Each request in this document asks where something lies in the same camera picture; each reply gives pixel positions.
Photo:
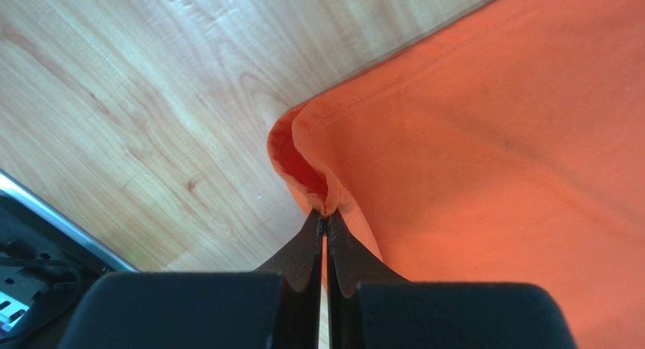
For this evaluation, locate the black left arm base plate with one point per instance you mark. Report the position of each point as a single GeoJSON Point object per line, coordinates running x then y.
{"type": "Point", "coordinates": [46, 271]}

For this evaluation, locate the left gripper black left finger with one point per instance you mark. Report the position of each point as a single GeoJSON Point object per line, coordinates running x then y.
{"type": "Point", "coordinates": [274, 306]}

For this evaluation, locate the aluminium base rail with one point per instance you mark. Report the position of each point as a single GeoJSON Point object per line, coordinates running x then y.
{"type": "Point", "coordinates": [14, 189]}

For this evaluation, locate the orange t-shirt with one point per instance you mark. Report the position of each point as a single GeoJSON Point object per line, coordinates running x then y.
{"type": "Point", "coordinates": [507, 147]}

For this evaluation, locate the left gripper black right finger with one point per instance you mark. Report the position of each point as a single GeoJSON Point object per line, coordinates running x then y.
{"type": "Point", "coordinates": [372, 306]}

